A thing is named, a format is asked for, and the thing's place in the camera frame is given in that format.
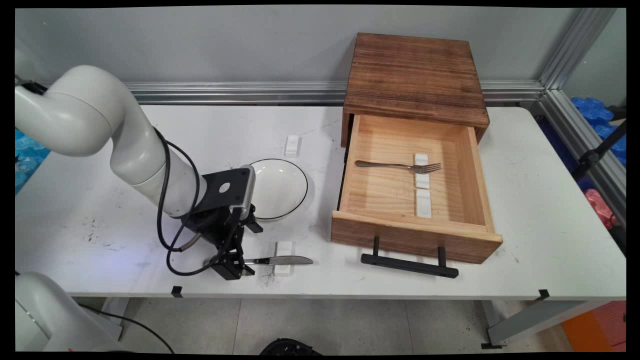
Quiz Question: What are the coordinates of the white plate with black rim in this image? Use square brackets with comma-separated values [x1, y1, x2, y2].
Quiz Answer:
[248, 158, 309, 221]

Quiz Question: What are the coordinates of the grey table leg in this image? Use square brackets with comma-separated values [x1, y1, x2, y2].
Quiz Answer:
[99, 298, 132, 342]
[481, 300, 612, 350]

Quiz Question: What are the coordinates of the dark wooden drawer cabinet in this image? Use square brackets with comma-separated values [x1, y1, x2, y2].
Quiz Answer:
[340, 32, 491, 149]

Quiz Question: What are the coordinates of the blue foam padding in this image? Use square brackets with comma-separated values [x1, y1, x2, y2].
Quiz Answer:
[571, 96, 627, 167]
[15, 127, 52, 195]

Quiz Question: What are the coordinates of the aluminium frame rail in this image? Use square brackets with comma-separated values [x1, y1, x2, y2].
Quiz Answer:
[531, 89, 627, 223]
[124, 80, 547, 107]

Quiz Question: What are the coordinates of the black device with cables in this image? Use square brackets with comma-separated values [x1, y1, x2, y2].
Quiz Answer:
[259, 337, 324, 356]

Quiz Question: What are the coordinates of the black tripod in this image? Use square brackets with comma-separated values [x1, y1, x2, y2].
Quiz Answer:
[571, 106, 627, 182]

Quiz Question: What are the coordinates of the black drawer handle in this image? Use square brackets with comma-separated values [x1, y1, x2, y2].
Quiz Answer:
[360, 235, 460, 280]

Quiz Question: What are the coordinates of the orange box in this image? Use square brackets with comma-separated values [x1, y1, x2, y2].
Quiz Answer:
[561, 300, 627, 353]

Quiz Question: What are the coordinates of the light wooden drawer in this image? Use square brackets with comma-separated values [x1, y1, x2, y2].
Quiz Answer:
[330, 113, 504, 265]

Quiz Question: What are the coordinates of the silver fork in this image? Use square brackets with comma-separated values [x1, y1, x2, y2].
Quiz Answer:
[354, 159, 443, 175]

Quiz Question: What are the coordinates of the aluminium frame post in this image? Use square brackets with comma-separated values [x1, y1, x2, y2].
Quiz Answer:
[538, 7, 619, 92]

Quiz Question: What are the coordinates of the red foam padding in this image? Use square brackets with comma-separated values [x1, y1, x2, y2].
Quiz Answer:
[584, 188, 619, 231]

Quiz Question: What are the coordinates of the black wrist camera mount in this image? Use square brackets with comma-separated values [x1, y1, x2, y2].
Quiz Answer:
[199, 164, 257, 221]

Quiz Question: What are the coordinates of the silver table knife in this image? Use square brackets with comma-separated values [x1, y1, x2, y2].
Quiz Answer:
[202, 255, 315, 267]

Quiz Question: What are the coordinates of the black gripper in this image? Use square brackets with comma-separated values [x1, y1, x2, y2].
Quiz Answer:
[182, 204, 264, 281]

